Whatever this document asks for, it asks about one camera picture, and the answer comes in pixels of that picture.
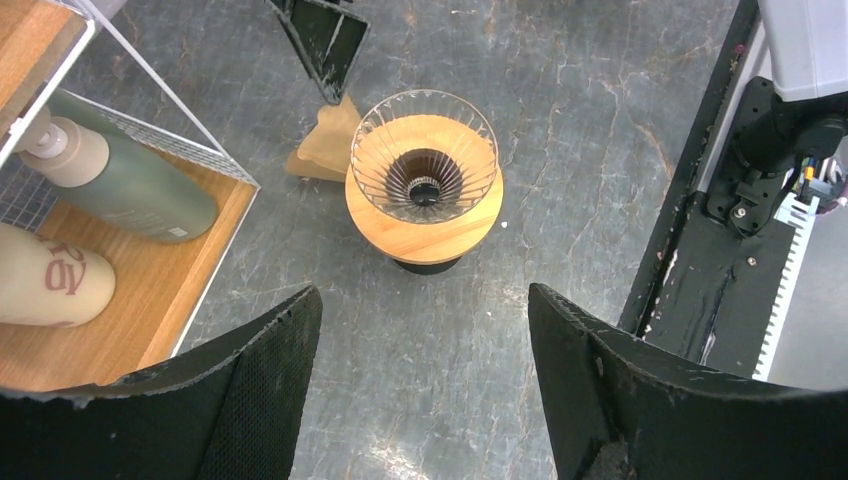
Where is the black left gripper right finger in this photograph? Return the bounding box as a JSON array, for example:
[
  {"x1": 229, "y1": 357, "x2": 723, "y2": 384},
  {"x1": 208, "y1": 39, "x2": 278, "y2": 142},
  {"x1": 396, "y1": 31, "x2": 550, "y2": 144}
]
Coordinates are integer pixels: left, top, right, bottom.
[{"x1": 528, "y1": 283, "x2": 847, "y2": 479}]

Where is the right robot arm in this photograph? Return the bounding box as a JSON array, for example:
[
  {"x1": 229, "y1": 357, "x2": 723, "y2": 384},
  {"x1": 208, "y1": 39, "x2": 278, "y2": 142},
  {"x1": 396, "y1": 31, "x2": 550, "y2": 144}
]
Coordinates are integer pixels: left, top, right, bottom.
[{"x1": 270, "y1": 1, "x2": 847, "y2": 237}]

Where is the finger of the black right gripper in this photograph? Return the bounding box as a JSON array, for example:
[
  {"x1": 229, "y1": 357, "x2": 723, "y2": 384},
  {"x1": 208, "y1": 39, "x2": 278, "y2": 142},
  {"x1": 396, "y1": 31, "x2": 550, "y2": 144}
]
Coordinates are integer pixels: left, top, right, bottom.
[{"x1": 268, "y1": 0, "x2": 370, "y2": 105}]

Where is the wooden ring dripper holder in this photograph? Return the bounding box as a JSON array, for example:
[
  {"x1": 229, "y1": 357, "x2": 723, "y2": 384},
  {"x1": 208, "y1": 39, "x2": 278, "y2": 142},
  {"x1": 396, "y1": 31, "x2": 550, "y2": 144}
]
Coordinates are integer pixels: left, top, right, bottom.
[{"x1": 344, "y1": 114, "x2": 505, "y2": 267}]

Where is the white patterned cup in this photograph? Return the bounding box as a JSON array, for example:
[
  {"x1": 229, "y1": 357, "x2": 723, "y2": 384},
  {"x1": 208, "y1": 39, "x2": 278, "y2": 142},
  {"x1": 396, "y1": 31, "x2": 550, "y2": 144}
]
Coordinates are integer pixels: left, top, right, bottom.
[{"x1": 1, "y1": 223, "x2": 116, "y2": 328}]

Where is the single brown paper filter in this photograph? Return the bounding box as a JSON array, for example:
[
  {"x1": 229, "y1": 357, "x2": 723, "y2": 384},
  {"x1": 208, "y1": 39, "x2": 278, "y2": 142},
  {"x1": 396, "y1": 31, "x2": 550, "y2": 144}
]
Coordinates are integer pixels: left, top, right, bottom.
[{"x1": 285, "y1": 93, "x2": 362, "y2": 183}]

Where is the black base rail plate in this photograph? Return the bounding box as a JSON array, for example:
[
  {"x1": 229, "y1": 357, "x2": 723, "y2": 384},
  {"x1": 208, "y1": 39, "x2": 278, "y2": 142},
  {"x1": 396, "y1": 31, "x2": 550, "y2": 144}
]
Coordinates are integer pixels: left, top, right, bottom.
[{"x1": 619, "y1": 1, "x2": 814, "y2": 381}]

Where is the green spray bottle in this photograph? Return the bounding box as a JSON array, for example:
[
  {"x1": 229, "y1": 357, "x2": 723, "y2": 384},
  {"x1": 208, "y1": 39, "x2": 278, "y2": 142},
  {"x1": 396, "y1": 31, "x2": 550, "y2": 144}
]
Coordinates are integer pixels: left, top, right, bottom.
[{"x1": 12, "y1": 91, "x2": 218, "y2": 244}]

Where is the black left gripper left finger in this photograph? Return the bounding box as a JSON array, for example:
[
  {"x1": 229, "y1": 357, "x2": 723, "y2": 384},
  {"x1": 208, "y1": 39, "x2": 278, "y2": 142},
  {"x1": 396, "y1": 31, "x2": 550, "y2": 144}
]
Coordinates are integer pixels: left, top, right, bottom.
[{"x1": 1, "y1": 286, "x2": 323, "y2": 479}]

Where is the white wire wooden shelf rack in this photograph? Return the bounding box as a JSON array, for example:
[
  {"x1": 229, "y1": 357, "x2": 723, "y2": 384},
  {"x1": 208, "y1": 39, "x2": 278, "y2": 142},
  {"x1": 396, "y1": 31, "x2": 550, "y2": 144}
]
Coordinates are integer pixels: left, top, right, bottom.
[{"x1": 1, "y1": 1, "x2": 259, "y2": 391}]

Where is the clear glass dripper cone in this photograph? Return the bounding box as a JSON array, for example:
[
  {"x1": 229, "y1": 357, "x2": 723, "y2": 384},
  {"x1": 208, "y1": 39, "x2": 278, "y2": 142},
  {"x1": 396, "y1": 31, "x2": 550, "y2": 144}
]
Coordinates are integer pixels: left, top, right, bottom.
[{"x1": 350, "y1": 89, "x2": 500, "y2": 224}]

